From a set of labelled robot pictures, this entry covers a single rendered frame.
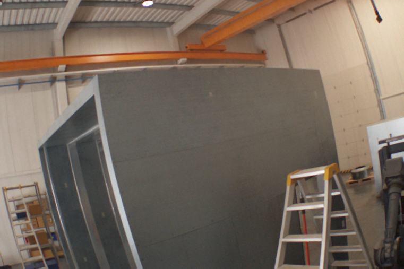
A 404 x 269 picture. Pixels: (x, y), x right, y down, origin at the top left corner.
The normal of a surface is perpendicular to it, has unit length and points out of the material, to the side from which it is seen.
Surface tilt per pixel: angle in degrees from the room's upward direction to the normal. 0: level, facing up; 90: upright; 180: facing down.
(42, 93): 90
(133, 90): 90
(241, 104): 90
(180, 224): 90
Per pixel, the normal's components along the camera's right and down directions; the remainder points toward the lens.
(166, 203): 0.61, -0.22
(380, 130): -0.76, 0.10
